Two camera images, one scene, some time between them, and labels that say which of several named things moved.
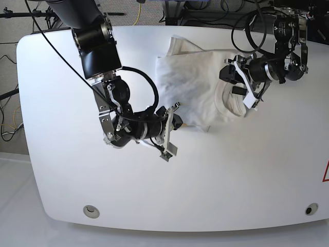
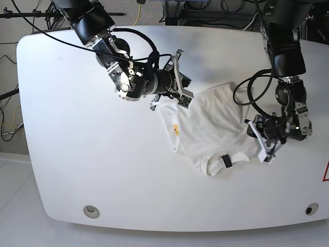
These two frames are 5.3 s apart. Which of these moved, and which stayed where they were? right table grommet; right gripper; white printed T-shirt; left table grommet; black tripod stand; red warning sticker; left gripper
Moved: white printed T-shirt; left gripper; right gripper
Stayed: left table grommet; black tripod stand; red warning sticker; right table grommet
